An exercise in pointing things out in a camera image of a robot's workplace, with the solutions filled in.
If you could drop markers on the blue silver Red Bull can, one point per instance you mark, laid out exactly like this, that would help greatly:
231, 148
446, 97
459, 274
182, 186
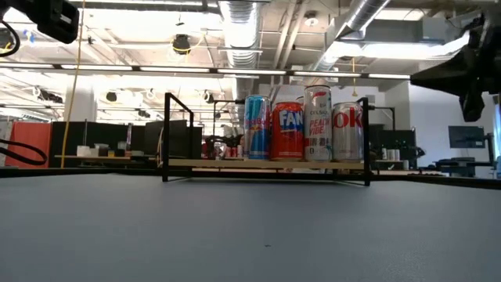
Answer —
257, 127

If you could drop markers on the black wall screen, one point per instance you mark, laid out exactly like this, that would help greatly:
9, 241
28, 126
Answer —
466, 137

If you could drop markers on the red Fanta strawberry can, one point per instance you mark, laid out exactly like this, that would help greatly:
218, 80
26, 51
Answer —
287, 133

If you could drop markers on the blue-grey table mat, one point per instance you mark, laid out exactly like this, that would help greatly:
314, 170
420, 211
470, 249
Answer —
250, 235

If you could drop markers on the black background shelving unit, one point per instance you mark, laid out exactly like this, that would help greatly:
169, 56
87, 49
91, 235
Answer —
391, 139

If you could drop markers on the black ceiling lamp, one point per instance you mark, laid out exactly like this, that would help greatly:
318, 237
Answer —
6, 39
182, 44

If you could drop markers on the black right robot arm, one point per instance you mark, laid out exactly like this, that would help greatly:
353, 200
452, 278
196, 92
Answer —
469, 74

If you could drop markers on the wooden background desk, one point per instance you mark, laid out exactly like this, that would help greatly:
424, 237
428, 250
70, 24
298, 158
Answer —
105, 157

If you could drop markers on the orange partition panel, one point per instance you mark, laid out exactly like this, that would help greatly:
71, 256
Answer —
29, 141

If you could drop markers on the white cylindrical tank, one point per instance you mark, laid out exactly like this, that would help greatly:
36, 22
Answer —
80, 103

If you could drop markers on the black metal rack frame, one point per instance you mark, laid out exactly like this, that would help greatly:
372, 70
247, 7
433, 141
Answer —
223, 102

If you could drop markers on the smooth silver ventilation duct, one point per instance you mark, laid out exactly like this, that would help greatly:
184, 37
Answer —
360, 15

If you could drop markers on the white box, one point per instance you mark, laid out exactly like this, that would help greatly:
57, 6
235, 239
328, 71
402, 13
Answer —
83, 151

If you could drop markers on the corrugated silver ventilation duct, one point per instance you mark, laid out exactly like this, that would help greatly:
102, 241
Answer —
242, 39

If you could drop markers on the black background robot arm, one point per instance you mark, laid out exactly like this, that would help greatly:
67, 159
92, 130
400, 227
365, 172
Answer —
219, 143

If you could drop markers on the silver Diet Coke can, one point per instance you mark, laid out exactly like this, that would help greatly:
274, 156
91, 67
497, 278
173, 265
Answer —
347, 133

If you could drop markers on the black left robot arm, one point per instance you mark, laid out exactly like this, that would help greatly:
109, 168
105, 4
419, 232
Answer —
51, 15

